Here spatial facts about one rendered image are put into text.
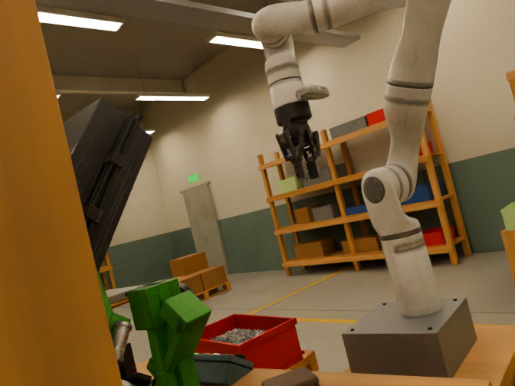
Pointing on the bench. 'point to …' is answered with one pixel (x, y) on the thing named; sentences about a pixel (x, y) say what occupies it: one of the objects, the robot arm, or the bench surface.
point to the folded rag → (293, 378)
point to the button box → (221, 368)
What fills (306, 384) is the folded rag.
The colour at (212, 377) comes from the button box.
